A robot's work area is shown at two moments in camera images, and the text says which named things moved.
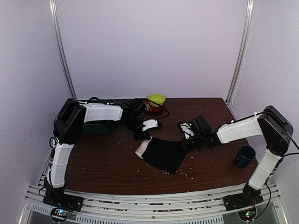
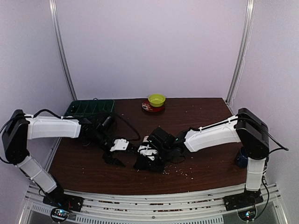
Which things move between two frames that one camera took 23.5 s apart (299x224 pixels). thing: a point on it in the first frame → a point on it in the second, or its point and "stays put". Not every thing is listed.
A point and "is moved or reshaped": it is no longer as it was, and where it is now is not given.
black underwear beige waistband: (166, 155) is moved or reshaped
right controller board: (248, 213) stays put
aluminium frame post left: (53, 9) stays put
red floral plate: (150, 108) stays put
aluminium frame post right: (242, 52) stays put
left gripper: (145, 135) → (113, 160)
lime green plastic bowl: (158, 98) stays put
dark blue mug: (247, 153) stays put
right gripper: (185, 146) → (151, 155)
